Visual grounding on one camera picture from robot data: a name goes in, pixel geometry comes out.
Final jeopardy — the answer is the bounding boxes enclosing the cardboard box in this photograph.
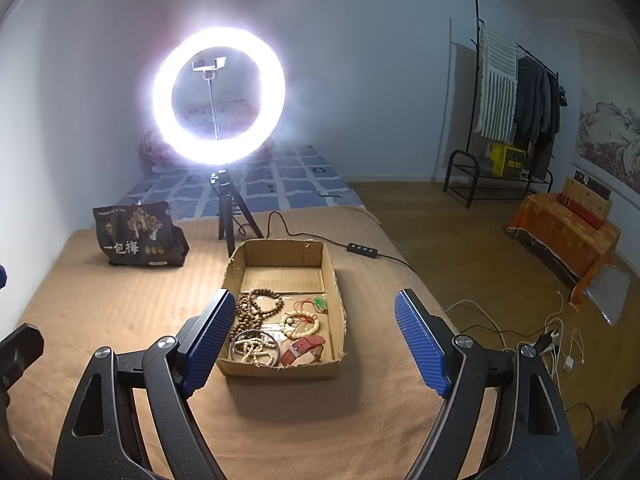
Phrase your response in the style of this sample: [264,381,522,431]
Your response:
[216,239,347,380]

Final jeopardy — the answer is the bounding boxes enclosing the black snack bag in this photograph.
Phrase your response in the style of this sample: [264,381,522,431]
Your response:
[92,201,191,267]

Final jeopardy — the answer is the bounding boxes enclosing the black clothes rack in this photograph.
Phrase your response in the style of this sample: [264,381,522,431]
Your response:
[442,0,568,209]

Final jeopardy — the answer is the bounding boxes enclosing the blue bangle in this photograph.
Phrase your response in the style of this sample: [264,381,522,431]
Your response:
[231,329,282,361]

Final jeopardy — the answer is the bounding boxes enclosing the black cable with inline controller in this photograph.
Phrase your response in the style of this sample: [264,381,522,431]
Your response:
[239,210,416,268]

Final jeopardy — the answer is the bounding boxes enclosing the landscape wall painting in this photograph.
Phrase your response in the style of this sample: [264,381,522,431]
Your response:
[570,30,640,196]

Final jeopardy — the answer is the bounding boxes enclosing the brown wooden bead bracelet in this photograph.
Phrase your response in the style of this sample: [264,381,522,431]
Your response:
[230,287,284,341]

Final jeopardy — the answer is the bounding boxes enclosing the white ring light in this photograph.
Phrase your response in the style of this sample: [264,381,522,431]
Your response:
[150,27,288,166]

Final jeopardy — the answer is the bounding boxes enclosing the pearl necklace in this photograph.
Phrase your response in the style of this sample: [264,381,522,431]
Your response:
[234,336,277,367]

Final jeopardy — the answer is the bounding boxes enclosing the white charger with cable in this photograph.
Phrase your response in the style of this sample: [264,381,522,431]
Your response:
[542,290,586,376]

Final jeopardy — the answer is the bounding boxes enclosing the dark hanging clothes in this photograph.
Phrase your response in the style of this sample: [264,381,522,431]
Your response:
[514,57,568,148]

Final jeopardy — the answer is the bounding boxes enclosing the striped towel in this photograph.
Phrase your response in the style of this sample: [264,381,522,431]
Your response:
[474,22,518,141]

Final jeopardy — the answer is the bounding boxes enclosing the pale green bead bracelet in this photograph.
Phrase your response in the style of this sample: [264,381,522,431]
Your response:
[281,312,322,339]

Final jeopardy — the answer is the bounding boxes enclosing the blue patterned bedsheet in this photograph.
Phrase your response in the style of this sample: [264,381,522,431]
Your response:
[120,142,368,221]

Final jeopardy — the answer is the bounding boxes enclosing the watch with brown strap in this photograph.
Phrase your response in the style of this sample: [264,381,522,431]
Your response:
[280,336,327,367]

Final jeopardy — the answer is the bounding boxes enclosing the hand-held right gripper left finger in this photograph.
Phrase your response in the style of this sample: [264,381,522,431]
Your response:
[52,288,237,480]

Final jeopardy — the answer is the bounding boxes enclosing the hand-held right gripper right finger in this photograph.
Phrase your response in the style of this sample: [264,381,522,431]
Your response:
[394,288,581,480]

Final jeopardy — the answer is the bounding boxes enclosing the table with orange cloth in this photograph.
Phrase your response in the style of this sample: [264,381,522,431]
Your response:
[505,192,621,306]

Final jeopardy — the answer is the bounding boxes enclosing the silver plastic bag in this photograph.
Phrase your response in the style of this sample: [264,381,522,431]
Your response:
[582,265,632,328]

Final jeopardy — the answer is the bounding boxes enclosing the power strip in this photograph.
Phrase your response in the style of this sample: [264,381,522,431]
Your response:
[532,330,563,356]

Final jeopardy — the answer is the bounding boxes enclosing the phone holder on pole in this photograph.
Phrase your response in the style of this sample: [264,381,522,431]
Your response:
[192,57,228,141]

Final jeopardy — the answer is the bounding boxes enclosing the wooden box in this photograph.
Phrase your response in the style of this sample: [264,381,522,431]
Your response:
[560,172,613,231]

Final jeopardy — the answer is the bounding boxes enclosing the yellow box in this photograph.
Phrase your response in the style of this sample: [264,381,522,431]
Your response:
[487,142,526,178]

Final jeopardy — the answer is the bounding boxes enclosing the white cable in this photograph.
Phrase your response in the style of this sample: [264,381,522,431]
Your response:
[445,300,516,333]

